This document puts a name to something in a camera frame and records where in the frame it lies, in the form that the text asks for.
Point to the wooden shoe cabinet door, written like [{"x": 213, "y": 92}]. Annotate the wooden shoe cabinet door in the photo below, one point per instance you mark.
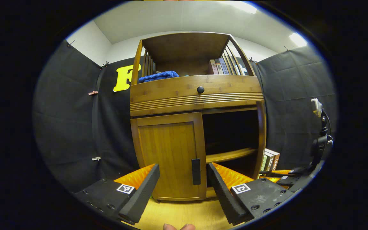
[
  {"x": 262, "y": 137},
  {"x": 168, "y": 153}
]

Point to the black backdrop cloth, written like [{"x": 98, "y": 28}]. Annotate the black backdrop cloth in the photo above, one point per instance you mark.
[{"x": 69, "y": 127}]

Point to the large ceiling light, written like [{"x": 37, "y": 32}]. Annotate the large ceiling light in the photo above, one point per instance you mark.
[{"x": 241, "y": 6}]

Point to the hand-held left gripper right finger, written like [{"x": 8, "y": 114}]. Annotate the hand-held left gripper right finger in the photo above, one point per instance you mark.
[{"x": 222, "y": 195}]

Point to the wooden cabinet drawer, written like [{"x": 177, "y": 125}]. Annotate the wooden cabinet drawer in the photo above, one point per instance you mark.
[{"x": 171, "y": 89}]

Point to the wooden shoe cabinet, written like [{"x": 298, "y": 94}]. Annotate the wooden shoe cabinet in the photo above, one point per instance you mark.
[{"x": 184, "y": 44}]

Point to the green spine book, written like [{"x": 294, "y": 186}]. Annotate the green spine book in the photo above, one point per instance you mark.
[{"x": 263, "y": 163}]

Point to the blue towel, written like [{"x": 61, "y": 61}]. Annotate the blue towel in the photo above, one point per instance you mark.
[{"x": 158, "y": 76}]

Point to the pink book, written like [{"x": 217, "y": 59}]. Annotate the pink book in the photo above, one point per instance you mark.
[{"x": 212, "y": 67}]

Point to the white spine book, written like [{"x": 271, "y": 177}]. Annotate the white spine book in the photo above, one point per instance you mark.
[{"x": 269, "y": 161}]

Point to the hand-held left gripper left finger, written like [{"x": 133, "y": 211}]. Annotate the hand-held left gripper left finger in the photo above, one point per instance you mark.
[{"x": 144, "y": 191}]

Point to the wooden inner shelf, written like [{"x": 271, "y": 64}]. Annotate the wooden inner shelf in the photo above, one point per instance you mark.
[{"x": 228, "y": 155}]

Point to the small ceiling light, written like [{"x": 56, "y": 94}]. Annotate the small ceiling light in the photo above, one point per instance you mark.
[{"x": 297, "y": 40}]

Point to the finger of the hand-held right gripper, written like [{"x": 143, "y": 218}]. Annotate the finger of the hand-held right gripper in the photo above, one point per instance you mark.
[
  {"x": 279, "y": 174},
  {"x": 287, "y": 181}
]

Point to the black round drawer knob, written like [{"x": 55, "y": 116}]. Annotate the black round drawer knob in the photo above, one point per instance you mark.
[{"x": 200, "y": 89}]

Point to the copper clip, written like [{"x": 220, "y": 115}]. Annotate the copper clip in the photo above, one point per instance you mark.
[{"x": 93, "y": 93}]

